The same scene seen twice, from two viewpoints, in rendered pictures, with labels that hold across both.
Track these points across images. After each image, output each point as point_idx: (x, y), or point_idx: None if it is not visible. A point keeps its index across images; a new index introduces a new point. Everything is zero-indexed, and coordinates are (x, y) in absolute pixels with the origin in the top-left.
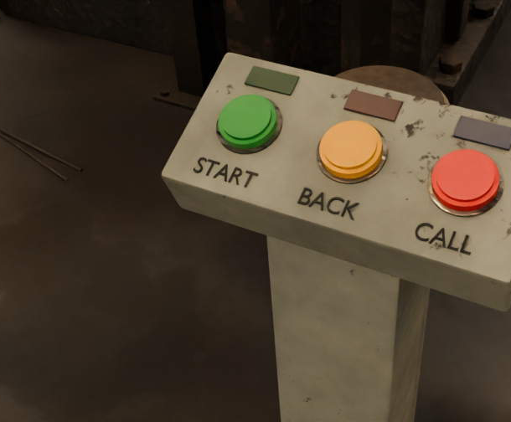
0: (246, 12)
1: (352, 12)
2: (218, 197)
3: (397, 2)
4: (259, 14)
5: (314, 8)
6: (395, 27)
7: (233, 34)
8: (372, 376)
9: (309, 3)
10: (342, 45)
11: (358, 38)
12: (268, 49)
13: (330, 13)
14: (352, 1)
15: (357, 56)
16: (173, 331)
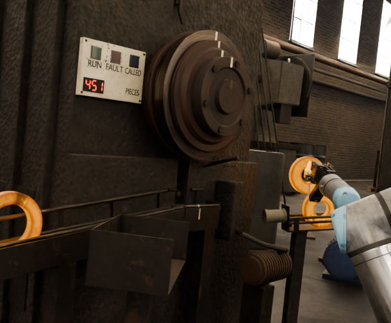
0: (266, 309)
1: (296, 291)
2: None
3: (236, 306)
4: (270, 308)
5: (214, 322)
6: (236, 316)
7: (261, 322)
8: None
9: (213, 321)
10: (289, 306)
11: (299, 298)
12: (270, 322)
13: (218, 322)
14: (296, 288)
15: (297, 306)
16: None
